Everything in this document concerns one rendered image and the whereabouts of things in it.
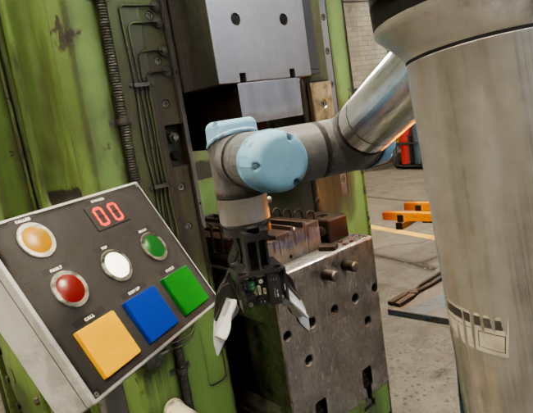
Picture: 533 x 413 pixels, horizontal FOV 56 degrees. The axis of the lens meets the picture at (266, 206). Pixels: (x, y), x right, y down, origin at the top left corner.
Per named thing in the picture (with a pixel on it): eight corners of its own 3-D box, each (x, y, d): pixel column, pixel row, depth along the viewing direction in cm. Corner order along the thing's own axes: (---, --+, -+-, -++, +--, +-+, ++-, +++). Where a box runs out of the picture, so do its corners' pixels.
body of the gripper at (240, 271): (242, 317, 70) (228, 235, 68) (230, 298, 79) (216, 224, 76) (293, 304, 72) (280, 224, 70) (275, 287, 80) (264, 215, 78)
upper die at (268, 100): (303, 115, 128) (298, 77, 126) (243, 124, 115) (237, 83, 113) (210, 127, 159) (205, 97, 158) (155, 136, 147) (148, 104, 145)
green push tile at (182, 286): (210, 297, 91) (186, 264, 91) (188, 315, 84) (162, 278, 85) (203, 302, 92) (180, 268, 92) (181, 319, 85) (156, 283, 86)
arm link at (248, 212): (211, 197, 76) (263, 187, 78) (216, 225, 77) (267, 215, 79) (220, 203, 69) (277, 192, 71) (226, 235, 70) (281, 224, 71)
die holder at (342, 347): (389, 380, 147) (372, 234, 139) (299, 450, 123) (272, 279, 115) (265, 335, 189) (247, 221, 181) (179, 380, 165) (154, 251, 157)
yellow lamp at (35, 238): (60, 251, 72) (53, 221, 71) (26, 260, 69) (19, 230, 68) (52, 248, 74) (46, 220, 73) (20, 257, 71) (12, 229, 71)
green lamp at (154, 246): (171, 255, 89) (167, 231, 88) (148, 262, 86) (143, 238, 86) (163, 252, 92) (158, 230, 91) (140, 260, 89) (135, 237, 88)
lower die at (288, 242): (321, 247, 134) (317, 216, 133) (266, 270, 122) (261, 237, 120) (228, 234, 166) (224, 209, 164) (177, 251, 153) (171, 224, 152)
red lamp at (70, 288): (93, 299, 71) (87, 270, 71) (61, 310, 69) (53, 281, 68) (85, 295, 74) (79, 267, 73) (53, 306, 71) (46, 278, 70)
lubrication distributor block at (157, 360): (173, 370, 118) (162, 317, 115) (150, 383, 114) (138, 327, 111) (166, 366, 120) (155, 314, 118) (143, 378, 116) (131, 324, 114)
